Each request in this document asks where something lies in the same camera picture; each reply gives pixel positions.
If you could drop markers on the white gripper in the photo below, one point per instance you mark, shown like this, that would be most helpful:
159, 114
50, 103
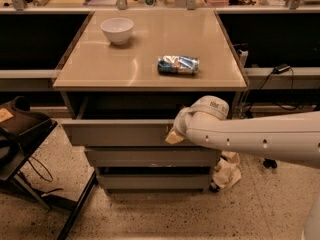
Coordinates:
180, 123

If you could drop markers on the grey top drawer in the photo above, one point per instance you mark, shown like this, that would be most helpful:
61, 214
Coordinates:
125, 120

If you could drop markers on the grey drawer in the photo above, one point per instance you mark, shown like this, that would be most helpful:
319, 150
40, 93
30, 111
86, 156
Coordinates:
152, 157
125, 120
154, 182

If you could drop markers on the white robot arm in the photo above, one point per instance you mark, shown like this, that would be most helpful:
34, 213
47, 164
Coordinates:
292, 138

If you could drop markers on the grey bottom drawer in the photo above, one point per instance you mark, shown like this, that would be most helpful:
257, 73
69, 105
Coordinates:
154, 182

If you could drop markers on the grey drawer cabinet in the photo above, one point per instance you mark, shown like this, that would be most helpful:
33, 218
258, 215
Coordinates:
97, 66

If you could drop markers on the grey middle drawer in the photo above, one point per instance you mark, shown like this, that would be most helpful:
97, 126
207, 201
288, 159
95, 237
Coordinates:
152, 157

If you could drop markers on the crumpled white cloth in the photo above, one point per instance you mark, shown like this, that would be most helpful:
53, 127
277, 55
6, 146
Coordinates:
227, 172

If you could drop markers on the blue foil snack bag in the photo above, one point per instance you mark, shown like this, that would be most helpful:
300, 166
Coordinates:
176, 64

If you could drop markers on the white ceramic bowl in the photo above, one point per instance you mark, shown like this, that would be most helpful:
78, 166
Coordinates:
117, 30

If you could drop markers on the black power adapter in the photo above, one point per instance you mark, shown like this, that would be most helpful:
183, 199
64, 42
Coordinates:
281, 69

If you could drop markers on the black chair left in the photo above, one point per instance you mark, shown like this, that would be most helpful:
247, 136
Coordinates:
22, 131

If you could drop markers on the black stand frame right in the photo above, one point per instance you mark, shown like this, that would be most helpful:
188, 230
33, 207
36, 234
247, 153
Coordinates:
269, 163

